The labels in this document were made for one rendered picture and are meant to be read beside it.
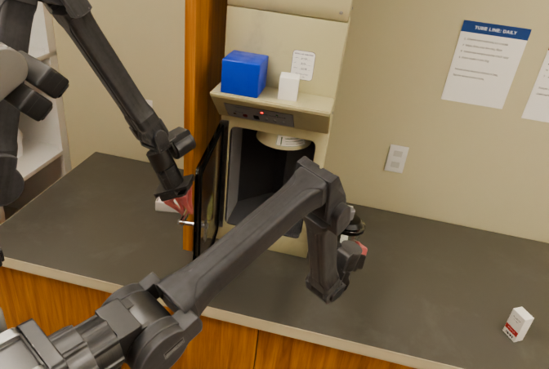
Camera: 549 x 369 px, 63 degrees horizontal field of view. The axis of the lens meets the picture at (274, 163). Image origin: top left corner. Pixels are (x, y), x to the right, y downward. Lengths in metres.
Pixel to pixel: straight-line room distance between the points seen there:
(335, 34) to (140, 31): 0.90
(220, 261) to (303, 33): 0.73
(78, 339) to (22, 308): 1.22
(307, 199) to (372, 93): 1.02
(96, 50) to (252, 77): 0.38
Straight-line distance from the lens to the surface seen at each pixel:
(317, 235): 0.90
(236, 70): 1.17
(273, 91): 1.24
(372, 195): 1.88
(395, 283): 1.54
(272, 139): 1.36
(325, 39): 1.21
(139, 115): 1.09
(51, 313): 1.73
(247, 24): 1.25
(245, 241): 0.67
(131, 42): 1.89
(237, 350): 1.50
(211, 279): 0.65
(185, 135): 1.20
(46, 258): 1.57
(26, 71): 0.66
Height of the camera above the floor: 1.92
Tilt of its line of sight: 29 degrees down
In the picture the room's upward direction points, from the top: 7 degrees clockwise
